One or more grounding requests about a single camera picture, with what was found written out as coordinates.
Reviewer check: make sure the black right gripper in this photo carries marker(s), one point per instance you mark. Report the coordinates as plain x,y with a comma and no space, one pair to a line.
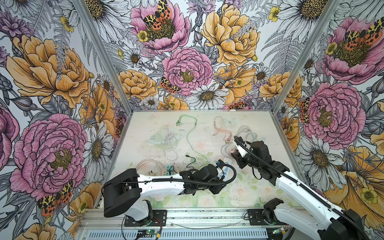
238,159

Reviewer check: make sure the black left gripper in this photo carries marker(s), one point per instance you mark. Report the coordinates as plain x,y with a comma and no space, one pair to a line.
217,186

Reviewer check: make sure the teal two-tone charger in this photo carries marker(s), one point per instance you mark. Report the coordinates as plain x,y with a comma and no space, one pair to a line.
170,170

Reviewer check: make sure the white blue power strip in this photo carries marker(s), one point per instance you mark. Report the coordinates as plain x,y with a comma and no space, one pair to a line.
225,173

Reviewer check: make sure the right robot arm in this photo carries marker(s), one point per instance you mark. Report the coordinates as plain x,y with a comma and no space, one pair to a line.
323,221

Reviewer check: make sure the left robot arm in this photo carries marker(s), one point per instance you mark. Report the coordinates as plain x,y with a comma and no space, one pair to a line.
128,193

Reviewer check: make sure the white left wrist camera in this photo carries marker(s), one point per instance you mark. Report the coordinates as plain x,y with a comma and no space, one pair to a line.
220,165

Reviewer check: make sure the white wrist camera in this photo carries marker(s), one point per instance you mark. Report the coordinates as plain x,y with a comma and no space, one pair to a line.
242,149
220,165

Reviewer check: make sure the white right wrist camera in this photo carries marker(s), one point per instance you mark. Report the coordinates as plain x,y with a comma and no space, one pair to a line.
242,149

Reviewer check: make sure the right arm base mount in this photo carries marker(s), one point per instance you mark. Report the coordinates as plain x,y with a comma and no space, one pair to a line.
257,218

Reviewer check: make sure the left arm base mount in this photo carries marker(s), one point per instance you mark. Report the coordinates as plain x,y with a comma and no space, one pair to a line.
156,219

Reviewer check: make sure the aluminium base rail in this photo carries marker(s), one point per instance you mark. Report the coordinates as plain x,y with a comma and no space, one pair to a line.
184,218

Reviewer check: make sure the aluminium corner post right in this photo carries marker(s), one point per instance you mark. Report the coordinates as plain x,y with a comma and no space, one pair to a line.
313,38

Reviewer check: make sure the aluminium corner post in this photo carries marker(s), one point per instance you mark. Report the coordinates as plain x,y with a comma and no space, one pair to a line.
313,38
96,39

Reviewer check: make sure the aluminium corner post left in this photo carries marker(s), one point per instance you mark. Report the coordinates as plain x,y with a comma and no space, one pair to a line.
96,39

